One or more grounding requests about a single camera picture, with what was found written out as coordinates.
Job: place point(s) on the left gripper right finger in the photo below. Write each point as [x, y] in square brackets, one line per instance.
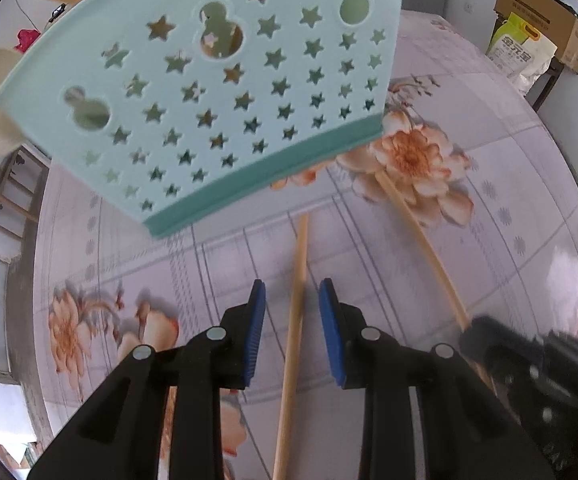
[427, 414]

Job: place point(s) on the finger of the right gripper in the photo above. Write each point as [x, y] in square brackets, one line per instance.
[506, 354]

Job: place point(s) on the floral tablecloth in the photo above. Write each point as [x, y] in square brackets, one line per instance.
[507, 233]

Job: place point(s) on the wooden chair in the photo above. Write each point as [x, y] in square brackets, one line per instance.
[20, 175]

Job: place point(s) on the yellow white rice bag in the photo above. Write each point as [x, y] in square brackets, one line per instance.
[521, 52]

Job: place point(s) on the cardboard box at right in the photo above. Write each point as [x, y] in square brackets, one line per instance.
[554, 19]

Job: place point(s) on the mint green utensil holder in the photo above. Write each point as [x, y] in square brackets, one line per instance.
[173, 109]

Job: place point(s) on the red plastic bag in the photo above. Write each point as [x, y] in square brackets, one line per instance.
[26, 38]

